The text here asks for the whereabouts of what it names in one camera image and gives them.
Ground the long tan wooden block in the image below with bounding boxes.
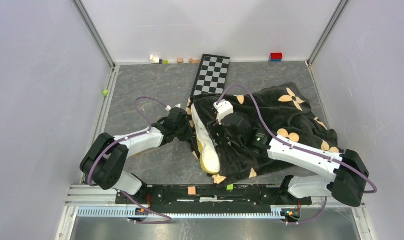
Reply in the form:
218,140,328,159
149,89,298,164
189,58,201,64

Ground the black floral pillowcase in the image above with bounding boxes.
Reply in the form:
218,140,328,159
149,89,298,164
186,82,339,187

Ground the grey slotted cable duct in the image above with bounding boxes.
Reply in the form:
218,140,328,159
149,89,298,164
76,206,285,220

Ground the black white checkerboard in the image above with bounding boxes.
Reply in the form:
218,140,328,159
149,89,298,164
190,54,230,97

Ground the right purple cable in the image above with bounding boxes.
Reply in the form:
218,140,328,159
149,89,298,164
215,84,378,226

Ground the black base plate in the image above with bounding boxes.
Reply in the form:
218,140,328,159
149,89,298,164
133,184,312,214

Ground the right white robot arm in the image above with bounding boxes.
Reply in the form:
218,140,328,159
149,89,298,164
219,112,369,207

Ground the green cube on base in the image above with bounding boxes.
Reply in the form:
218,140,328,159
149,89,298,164
226,184,234,192

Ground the red block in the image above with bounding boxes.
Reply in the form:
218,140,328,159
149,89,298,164
268,52,283,62

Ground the tan wooden cube on base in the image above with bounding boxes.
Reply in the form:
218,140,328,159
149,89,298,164
187,186,196,196

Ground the white wooden block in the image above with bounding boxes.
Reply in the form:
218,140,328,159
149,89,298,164
149,54,160,64

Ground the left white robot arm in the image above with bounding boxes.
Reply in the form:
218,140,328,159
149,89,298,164
79,107,194,196

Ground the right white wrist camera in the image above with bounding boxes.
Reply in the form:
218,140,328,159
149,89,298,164
213,100,234,125

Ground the white yellow-edged pillow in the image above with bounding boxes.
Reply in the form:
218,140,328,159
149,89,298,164
190,104,220,175

